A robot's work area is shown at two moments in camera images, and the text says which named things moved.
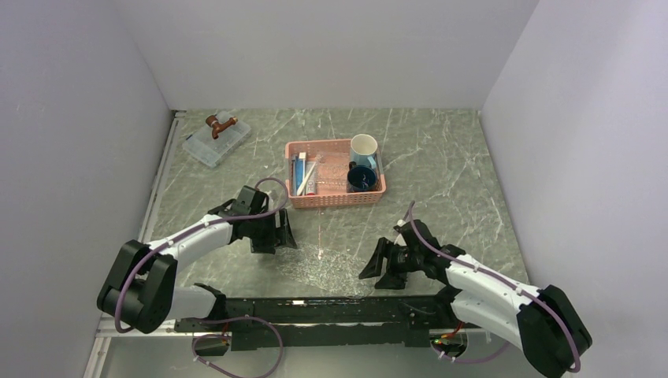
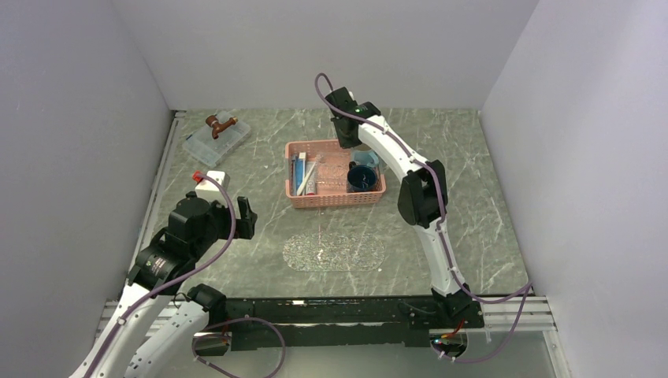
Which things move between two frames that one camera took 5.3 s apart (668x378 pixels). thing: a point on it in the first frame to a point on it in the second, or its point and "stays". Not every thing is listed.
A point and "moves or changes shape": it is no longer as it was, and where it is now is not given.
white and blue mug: (363, 147) stays
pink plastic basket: (322, 173) stays
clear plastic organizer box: (210, 151) stays
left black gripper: (278, 236) to (244, 227)
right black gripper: (393, 279) to (345, 142)
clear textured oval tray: (335, 268) moves or changes shape
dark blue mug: (361, 177) stays
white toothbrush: (306, 179) stays
